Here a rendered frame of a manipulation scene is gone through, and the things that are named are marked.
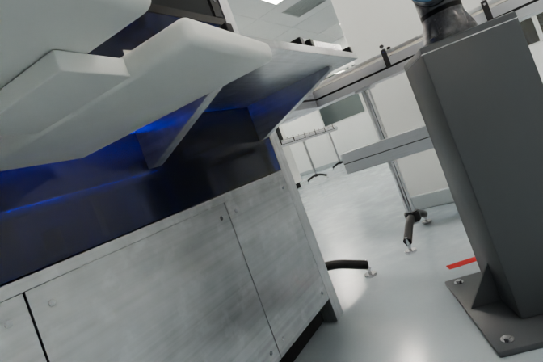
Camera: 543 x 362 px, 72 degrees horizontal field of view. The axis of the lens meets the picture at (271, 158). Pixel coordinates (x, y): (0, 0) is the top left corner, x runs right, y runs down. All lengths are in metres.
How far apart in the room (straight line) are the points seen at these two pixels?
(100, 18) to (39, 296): 0.57
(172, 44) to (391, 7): 2.33
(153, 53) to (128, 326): 0.62
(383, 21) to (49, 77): 2.41
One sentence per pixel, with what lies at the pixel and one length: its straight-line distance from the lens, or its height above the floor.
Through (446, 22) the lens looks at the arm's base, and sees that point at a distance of 1.21.
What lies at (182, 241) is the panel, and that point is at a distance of 0.99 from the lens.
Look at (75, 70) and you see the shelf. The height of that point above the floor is 0.78.
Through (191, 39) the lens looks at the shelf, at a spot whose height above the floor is 0.78.
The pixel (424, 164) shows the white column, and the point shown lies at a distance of 2.63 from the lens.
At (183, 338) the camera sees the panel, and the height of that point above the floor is 0.33.
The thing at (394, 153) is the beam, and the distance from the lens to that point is 2.04.
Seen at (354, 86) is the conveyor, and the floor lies 0.86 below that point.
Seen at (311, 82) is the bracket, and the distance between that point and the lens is 1.22.
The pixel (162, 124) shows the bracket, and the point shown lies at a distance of 0.91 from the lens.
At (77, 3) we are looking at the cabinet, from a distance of 0.33.
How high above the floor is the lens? 0.64
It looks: 1 degrees up
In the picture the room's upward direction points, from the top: 20 degrees counter-clockwise
